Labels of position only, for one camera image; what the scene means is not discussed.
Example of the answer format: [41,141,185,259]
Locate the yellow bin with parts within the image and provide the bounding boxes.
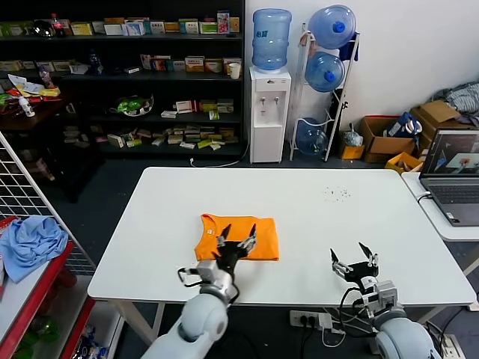
[384,151,424,175]

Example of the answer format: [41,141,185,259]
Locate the cola bottle red cap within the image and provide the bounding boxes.
[50,13,67,38]

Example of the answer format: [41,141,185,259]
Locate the white floor socket strip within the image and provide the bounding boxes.
[439,334,465,359]

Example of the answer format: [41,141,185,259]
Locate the white metal jug rack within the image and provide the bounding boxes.
[288,22,361,162]

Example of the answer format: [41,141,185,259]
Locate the large white table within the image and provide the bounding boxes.
[87,166,478,336]

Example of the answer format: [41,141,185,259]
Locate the dark wooden table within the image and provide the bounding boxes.
[0,95,106,203]

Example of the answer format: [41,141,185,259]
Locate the large stacked cardboard box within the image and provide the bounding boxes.
[409,99,476,150]

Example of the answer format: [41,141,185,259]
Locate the green plastic bottle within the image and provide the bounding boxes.
[29,313,61,343]

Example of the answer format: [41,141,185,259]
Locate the small white side table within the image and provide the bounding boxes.
[400,171,479,242]

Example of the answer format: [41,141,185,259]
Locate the white yellow red box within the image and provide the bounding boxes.
[185,55,206,73]

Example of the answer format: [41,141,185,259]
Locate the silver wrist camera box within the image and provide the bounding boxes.
[194,260,220,285]
[364,280,400,317]

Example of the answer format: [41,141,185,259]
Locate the red white medicine box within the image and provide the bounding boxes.
[175,99,198,114]

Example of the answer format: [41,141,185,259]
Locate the white orange medicine box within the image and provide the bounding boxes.
[223,57,243,76]

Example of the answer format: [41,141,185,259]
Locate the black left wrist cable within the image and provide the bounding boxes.
[177,266,203,288]

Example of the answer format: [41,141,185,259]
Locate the white power strip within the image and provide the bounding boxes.
[290,310,333,331]

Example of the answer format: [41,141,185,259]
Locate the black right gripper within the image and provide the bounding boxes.
[330,242,380,290]

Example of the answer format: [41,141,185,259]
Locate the black looped floor cable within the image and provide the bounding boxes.
[228,327,259,359]

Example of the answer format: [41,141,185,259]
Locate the white water dispenser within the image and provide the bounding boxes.
[248,66,292,165]

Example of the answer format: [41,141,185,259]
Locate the grey open laptop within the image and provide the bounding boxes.
[418,129,479,227]

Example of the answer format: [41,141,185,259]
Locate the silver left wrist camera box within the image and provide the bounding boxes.
[194,260,220,285]

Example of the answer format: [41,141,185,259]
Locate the tall pink patterned box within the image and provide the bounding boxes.
[216,10,231,35]

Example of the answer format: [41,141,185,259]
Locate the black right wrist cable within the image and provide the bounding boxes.
[339,286,377,337]

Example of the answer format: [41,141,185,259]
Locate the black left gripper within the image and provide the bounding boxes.
[213,223,259,276]

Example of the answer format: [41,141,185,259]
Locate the blue white snack packets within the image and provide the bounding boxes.
[74,324,113,359]

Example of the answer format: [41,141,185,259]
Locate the open brown cardboard box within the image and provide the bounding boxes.
[359,114,416,165]

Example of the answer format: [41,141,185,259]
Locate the yellow green medicine box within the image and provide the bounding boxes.
[70,22,94,37]

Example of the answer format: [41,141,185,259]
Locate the white cable with plug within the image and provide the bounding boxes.
[189,140,251,168]

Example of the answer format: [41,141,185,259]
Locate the blue shopping bag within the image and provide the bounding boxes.
[383,111,424,141]

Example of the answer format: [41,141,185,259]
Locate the black shelving unit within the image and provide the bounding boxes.
[0,0,246,158]

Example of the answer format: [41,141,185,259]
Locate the shiny black bowl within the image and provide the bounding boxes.
[31,19,55,38]

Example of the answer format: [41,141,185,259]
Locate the white wire grid panel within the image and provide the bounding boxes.
[0,130,97,277]

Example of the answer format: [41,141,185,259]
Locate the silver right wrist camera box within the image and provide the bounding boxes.
[364,280,400,317]

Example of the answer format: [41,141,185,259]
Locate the crumpled light blue cloth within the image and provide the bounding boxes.
[0,215,70,283]

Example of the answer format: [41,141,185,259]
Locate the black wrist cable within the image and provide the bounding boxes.
[177,266,203,288]
[339,286,377,337]

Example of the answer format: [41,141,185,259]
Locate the dark blue hanging cloth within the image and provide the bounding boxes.
[339,35,361,63]

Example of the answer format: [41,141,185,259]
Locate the small yellow plastic bin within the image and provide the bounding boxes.
[342,144,366,161]

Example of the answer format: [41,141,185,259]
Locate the clear plastic bag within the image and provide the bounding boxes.
[342,123,364,147]

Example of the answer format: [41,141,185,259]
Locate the grey blue clothes pile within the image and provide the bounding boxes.
[433,81,479,126]

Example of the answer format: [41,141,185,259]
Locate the red metal shelf rack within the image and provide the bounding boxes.
[0,215,97,359]

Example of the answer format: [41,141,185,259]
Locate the orange t-shirt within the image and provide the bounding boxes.
[194,212,281,262]

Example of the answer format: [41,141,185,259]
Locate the patterned bowl with greens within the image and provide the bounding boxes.
[109,93,155,117]

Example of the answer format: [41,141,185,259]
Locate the wide green medicine box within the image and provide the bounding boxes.
[0,20,33,37]

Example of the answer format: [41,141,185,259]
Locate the labelled blue water jug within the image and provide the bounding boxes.
[251,9,293,73]

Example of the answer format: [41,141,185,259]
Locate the blue drink bottle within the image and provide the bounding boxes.
[88,48,104,76]

